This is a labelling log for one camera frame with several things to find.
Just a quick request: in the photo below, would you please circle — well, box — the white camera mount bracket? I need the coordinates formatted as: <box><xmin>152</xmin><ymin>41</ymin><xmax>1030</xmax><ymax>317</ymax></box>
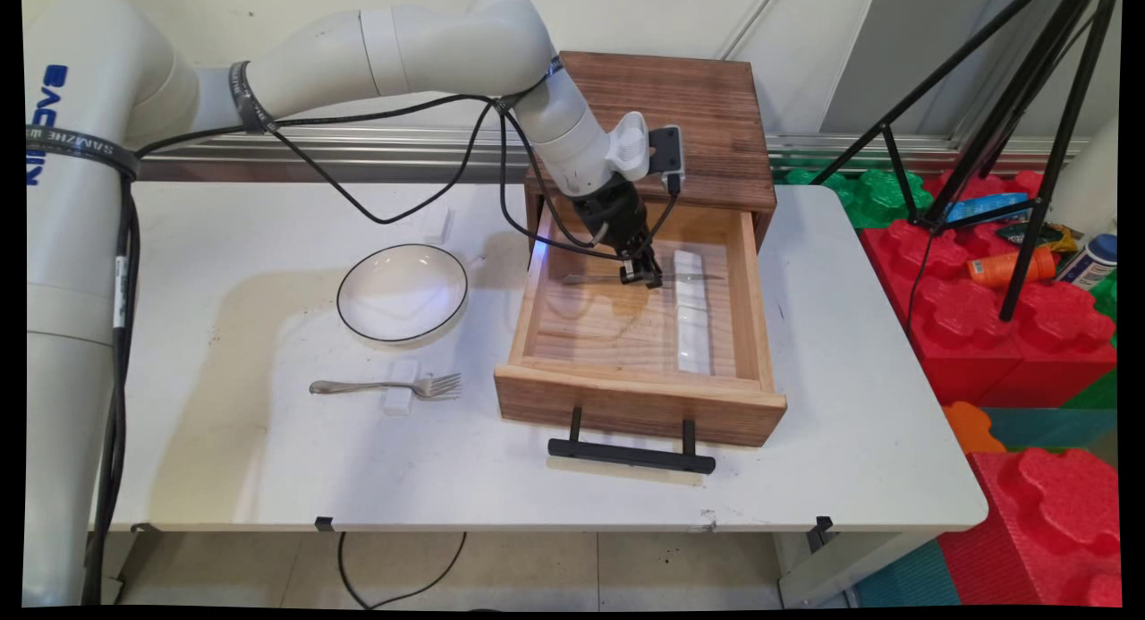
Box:
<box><xmin>606</xmin><ymin>111</ymin><xmax>650</xmax><ymax>182</ymax></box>

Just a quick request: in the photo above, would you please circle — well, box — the silver metal fork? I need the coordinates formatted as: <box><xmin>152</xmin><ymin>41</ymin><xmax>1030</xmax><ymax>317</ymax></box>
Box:
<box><xmin>309</xmin><ymin>372</ymin><xmax>464</xmax><ymax>402</ymax></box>

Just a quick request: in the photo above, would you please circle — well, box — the black cable bundle at base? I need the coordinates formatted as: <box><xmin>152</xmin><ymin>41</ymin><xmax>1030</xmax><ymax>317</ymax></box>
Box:
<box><xmin>82</xmin><ymin>180</ymin><xmax>142</xmax><ymax>605</ymax></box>

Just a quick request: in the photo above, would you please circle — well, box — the white round pole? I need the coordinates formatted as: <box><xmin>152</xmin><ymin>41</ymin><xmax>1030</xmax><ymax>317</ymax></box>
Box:
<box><xmin>1050</xmin><ymin>117</ymin><xmax>1121</xmax><ymax>238</ymax></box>

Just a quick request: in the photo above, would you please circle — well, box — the black looping arm cable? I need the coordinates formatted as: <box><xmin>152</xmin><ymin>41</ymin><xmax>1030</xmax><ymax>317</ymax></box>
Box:
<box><xmin>134</xmin><ymin>92</ymin><xmax>502</xmax><ymax>226</ymax></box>

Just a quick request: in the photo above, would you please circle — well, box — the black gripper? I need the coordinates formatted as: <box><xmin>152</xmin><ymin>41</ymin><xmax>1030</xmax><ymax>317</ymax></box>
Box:
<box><xmin>572</xmin><ymin>174</ymin><xmax>667</xmax><ymax>290</ymax></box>

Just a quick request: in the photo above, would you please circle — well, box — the teal foam mat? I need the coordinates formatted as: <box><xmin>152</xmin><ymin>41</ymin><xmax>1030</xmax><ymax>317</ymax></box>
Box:
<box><xmin>979</xmin><ymin>368</ymin><xmax>1119</xmax><ymax>452</ymax></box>
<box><xmin>850</xmin><ymin>538</ymin><xmax>963</xmax><ymax>608</ymax></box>

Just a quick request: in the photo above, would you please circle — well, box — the white bottle with blue cap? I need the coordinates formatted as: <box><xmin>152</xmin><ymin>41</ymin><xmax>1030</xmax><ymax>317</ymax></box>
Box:
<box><xmin>1055</xmin><ymin>233</ymin><xmax>1119</xmax><ymax>291</ymax></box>

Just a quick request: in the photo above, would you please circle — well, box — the orange foam piece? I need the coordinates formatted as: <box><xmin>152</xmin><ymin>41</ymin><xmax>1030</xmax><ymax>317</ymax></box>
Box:
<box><xmin>940</xmin><ymin>400</ymin><xmax>1008</xmax><ymax>456</ymax></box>

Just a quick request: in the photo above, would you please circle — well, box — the small green foam block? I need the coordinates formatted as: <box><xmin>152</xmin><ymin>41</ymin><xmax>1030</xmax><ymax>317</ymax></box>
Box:
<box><xmin>1086</xmin><ymin>269</ymin><xmax>1119</xmax><ymax>349</ymax></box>

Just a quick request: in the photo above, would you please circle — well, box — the large red foam block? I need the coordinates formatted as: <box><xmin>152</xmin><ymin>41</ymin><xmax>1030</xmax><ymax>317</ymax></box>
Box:
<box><xmin>857</xmin><ymin>167</ymin><xmax>1119</xmax><ymax>409</ymax></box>
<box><xmin>937</xmin><ymin>446</ymin><xmax>1124</xmax><ymax>608</ymax></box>

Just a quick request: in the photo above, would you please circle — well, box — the white table leg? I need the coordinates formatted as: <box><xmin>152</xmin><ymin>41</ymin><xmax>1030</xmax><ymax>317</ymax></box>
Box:
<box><xmin>773</xmin><ymin>531</ymin><xmax>942</xmax><ymax>608</ymax></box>

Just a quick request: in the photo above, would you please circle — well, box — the black camera tripod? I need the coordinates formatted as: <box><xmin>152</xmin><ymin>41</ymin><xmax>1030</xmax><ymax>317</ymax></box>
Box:
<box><xmin>810</xmin><ymin>0</ymin><xmax>1121</xmax><ymax>324</ymax></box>

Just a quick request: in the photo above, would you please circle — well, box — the serrated steel table knife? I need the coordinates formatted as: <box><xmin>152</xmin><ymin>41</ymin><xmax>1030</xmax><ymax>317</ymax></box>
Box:
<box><xmin>562</xmin><ymin>270</ymin><xmax>727</xmax><ymax>288</ymax></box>

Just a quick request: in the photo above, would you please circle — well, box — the dark snack packet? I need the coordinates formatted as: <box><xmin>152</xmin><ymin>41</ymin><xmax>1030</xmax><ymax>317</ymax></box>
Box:
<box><xmin>994</xmin><ymin>221</ymin><xmax>1080</xmax><ymax>253</ymax></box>

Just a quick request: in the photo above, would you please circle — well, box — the black drawer handle bar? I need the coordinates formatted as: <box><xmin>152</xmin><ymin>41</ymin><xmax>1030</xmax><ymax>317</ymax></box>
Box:
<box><xmin>547</xmin><ymin>406</ymin><xmax>717</xmax><ymax>476</ymax></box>

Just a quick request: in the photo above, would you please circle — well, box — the white foam support strip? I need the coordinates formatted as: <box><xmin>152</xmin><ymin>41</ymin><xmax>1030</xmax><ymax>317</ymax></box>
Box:
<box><xmin>671</xmin><ymin>249</ymin><xmax>715</xmax><ymax>378</ymax></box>

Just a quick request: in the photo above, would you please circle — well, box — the black velcro cable strap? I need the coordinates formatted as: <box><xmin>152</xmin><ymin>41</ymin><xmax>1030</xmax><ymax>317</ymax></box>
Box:
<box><xmin>227</xmin><ymin>60</ymin><xmax>279</xmax><ymax>137</ymax></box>
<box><xmin>494</xmin><ymin>54</ymin><xmax>567</xmax><ymax>114</ymax></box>

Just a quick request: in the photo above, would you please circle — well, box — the orange plastic bottle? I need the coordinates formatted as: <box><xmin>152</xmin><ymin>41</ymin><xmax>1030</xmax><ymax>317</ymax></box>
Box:
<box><xmin>965</xmin><ymin>243</ymin><xmax>1059</xmax><ymax>289</ymax></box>

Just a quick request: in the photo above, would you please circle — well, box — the white plate with black rim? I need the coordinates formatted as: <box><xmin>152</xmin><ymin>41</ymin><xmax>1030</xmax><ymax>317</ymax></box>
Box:
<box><xmin>336</xmin><ymin>242</ymin><xmax>471</xmax><ymax>345</ymax></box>

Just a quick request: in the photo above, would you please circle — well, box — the black printed velcro strap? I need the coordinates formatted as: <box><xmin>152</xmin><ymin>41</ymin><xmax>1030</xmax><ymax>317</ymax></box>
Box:
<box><xmin>25</xmin><ymin>125</ymin><xmax>142</xmax><ymax>182</ymax></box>

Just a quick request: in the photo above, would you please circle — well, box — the black camera cable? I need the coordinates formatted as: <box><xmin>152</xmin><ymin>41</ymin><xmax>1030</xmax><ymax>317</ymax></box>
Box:
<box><xmin>495</xmin><ymin>101</ymin><xmax>685</xmax><ymax>264</ymax></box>

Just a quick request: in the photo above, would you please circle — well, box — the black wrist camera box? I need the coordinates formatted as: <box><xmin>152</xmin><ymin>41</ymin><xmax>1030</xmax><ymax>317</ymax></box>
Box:
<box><xmin>647</xmin><ymin>125</ymin><xmax>686</xmax><ymax>197</ymax></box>

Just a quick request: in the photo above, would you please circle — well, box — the aluminium wall rail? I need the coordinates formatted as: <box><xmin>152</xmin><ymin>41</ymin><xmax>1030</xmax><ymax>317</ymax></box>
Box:
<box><xmin>139</xmin><ymin>125</ymin><xmax>1094</xmax><ymax>184</ymax></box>

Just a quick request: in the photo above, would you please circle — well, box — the blue snack packet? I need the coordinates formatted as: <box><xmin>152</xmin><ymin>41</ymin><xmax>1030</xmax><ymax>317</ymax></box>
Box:
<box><xmin>943</xmin><ymin>191</ymin><xmax>1031</xmax><ymax>225</ymax></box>

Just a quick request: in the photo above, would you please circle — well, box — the black floor cable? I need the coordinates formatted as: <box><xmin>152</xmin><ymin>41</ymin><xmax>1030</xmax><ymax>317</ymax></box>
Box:
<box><xmin>336</xmin><ymin>531</ymin><xmax>469</xmax><ymax>611</ymax></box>

